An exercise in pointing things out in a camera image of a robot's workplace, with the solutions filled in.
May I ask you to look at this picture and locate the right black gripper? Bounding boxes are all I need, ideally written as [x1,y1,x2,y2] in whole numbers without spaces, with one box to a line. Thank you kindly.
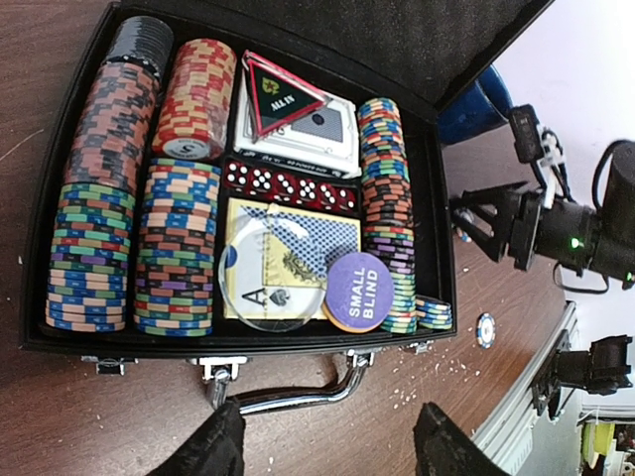
[449,181,601,273]

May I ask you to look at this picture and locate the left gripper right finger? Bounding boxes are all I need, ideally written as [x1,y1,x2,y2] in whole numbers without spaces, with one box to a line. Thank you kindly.
[413,402,506,476]

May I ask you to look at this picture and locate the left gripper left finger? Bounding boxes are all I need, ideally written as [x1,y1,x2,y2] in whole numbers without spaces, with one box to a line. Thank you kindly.
[149,401,246,476]

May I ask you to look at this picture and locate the dark blue mug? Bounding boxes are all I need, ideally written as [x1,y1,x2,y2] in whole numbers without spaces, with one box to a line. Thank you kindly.
[438,65,513,146]

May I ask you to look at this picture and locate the red die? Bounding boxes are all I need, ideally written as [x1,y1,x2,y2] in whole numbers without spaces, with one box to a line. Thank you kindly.
[296,178,317,204]
[337,187,358,213]
[248,167,272,195]
[317,183,338,210]
[271,172,298,201]
[223,161,250,190]

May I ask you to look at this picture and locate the clear round dealer button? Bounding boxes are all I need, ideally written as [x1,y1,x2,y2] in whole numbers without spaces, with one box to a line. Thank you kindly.
[217,205,331,332]

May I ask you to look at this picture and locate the playing card deck box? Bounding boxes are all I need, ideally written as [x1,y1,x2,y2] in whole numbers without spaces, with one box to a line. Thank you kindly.
[233,83,361,179]
[221,197,363,321]

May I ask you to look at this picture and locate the black poker case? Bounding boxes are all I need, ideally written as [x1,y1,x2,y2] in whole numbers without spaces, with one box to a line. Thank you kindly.
[19,0,557,416]

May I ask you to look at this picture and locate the brown poker chip roll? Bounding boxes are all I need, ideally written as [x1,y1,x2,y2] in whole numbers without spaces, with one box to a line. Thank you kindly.
[152,39,237,161]

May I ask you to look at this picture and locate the right poker chip row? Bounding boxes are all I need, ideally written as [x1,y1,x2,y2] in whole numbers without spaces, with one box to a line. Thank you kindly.
[357,97,417,334]

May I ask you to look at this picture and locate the poker chip row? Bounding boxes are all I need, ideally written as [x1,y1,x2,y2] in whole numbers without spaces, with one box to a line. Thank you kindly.
[357,97,417,334]
[133,158,220,338]
[44,15,174,333]

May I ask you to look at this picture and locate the purple small blind button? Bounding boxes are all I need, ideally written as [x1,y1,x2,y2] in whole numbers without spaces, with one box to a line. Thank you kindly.
[322,252,395,334]

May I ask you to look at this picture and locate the triangular all-in button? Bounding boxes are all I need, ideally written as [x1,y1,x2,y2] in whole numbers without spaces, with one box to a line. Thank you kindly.
[241,50,330,142]

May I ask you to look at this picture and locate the left poker chip row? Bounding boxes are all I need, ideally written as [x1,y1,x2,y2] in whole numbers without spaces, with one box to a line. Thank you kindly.
[44,15,174,333]

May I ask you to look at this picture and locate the aluminium front rail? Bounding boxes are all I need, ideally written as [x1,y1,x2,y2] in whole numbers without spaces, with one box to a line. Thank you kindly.
[472,301,577,475]

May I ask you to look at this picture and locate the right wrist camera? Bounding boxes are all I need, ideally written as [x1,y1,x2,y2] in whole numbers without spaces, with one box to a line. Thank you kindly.
[508,104,572,207]

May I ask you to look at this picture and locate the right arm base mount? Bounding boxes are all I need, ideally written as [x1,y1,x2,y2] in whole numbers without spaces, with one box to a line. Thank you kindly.
[530,329,634,418]

